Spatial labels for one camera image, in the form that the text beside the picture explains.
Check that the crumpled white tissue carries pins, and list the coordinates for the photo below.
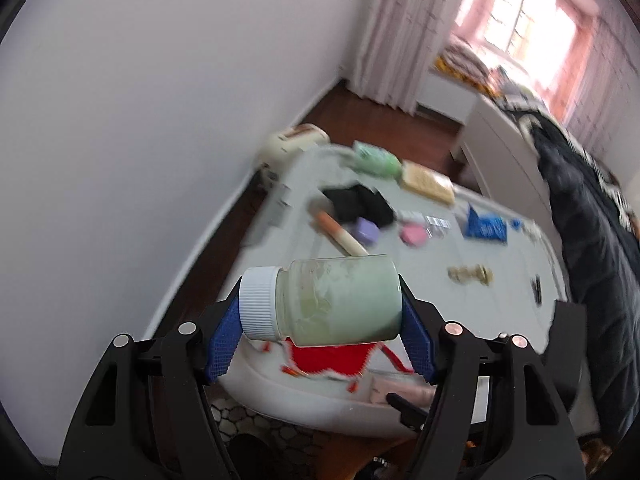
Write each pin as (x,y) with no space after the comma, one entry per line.
(531,230)

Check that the folded pink quilt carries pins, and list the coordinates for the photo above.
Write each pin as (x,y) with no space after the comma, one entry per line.
(461,63)

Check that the peach lip balm stick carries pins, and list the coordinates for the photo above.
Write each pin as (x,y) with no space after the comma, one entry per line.
(341,237)

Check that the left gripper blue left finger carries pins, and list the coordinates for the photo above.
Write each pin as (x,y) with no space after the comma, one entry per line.
(222,345)

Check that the white bed frame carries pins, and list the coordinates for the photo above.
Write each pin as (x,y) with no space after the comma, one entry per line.
(505,165)

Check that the black bead hair clip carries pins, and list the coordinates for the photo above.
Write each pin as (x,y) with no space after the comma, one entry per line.
(537,291)

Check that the green plush-cap bottle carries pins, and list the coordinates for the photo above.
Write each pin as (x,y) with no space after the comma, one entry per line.
(375,161)

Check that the left pink curtain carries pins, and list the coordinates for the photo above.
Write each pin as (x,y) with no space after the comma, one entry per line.
(396,48)

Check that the beige book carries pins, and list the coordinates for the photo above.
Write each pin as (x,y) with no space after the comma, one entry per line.
(428,183)

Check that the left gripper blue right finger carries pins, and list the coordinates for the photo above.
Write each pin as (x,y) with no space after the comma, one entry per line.
(417,342)

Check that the pink oval key fob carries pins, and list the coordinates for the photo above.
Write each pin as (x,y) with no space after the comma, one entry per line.
(414,235)

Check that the window with sheer curtain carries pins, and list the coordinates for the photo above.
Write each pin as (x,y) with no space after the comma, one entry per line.
(541,44)

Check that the red crochet bib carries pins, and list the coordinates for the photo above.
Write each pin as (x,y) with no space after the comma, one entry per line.
(346,365)

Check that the clear spray bottle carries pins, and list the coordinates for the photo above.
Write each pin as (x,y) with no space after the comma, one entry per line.
(430,222)

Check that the pink cosmetic tube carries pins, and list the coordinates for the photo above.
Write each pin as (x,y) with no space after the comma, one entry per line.
(421,395)

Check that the blue cotton swab packet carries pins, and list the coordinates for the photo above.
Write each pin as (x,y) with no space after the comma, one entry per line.
(485,227)

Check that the small purple case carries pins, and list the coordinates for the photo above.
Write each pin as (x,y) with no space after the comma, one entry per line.
(365,231)

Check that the pale green cream jar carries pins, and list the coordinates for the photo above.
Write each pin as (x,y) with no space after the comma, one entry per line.
(322,302)

